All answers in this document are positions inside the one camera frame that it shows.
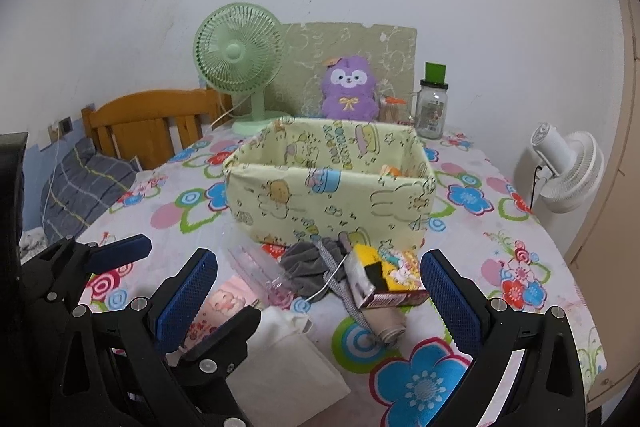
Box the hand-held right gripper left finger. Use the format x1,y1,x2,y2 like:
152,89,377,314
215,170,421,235
50,249,218,427

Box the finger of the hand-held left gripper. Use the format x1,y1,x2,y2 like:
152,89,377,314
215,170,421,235
175,307,262,427
22,234,152,323

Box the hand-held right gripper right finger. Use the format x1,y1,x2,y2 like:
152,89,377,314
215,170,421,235
420,249,588,427

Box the pink printed packet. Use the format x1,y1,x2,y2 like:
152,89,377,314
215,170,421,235
182,276,251,355

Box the beige cloth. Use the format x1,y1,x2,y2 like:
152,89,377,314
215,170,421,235
357,304,408,345

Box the white cloth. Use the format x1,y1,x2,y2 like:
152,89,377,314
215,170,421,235
227,307,351,423

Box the clear plastic packet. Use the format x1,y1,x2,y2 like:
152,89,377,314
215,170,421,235
225,239,296,308

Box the yellow black cartoon carton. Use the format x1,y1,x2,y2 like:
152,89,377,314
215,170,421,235
345,243,431,309

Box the grey woven strap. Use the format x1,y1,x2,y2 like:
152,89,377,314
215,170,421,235
314,237,371,325

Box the black item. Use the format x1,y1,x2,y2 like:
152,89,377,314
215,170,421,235
278,237,358,295

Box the yellow printed fabric box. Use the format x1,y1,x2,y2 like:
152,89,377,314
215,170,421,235
223,117,437,253

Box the grey plaid pillow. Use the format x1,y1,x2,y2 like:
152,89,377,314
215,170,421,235
41,139,138,248

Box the floral tablecloth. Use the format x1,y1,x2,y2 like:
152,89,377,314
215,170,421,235
75,122,608,427

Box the wooden bed headboard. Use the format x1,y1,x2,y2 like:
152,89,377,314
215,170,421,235
81,88,233,170

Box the white standing fan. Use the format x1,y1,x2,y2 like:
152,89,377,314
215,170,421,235
530,122,606,214

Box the glass jar with green lid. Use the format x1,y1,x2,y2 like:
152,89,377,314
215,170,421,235
410,63,450,139

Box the beige door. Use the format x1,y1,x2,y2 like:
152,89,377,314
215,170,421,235
565,0,640,403

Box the cotton swab container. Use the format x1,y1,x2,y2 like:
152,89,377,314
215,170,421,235
378,96,403,124

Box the green desk fan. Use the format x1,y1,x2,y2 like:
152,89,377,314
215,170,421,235
193,3,292,136

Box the purple plush toy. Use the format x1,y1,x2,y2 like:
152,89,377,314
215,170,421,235
320,54,381,120

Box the green cartoon board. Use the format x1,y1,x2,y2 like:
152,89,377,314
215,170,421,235
280,23,418,125

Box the thin white charging cable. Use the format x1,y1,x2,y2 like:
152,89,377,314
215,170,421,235
42,127,63,228

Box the black fan power cable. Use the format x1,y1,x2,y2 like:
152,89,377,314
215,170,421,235
531,164,546,208

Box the white fan cable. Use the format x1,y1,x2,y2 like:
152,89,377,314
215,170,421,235
210,94,238,130

